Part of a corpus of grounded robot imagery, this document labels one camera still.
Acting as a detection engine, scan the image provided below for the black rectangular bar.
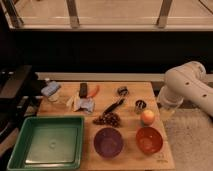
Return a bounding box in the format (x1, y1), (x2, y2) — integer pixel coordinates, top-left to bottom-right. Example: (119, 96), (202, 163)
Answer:
(79, 83), (88, 98)

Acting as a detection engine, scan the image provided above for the dark grape bunch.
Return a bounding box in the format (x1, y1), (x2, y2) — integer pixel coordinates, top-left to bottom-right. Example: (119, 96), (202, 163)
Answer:
(93, 113), (121, 127)

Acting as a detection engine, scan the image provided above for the green plastic tray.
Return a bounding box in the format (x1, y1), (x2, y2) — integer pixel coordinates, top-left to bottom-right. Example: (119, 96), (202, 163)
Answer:
(7, 116), (84, 171)

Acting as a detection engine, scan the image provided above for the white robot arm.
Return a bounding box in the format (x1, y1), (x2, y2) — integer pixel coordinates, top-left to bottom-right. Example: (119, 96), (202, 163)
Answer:
(158, 61), (213, 117)

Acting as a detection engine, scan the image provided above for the apple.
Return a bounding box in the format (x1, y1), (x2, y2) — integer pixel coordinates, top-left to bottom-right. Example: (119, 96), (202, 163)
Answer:
(140, 110), (155, 125)

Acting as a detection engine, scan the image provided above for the black equipment at left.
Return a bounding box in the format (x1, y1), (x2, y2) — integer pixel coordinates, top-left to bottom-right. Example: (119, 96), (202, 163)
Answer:
(0, 65), (42, 143)

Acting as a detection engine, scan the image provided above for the small dark metal object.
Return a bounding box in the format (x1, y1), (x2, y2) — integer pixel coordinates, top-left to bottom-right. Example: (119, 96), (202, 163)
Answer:
(117, 86), (129, 97)

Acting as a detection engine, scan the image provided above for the black handled utensil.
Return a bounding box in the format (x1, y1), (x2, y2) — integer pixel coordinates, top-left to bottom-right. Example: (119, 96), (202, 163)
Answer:
(103, 98), (125, 115)

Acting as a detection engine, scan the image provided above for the crumpled white blue cloth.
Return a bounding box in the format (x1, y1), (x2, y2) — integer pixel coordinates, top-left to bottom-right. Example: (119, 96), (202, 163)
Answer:
(66, 93), (95, 114)

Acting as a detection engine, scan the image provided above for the purple bowl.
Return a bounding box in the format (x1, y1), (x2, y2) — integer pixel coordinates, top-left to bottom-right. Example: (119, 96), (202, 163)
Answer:
(93, 127), (124, 158)

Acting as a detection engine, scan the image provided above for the orange bowl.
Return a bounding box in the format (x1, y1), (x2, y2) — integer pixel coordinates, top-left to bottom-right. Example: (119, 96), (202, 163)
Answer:
(135, 127), (163, 155)

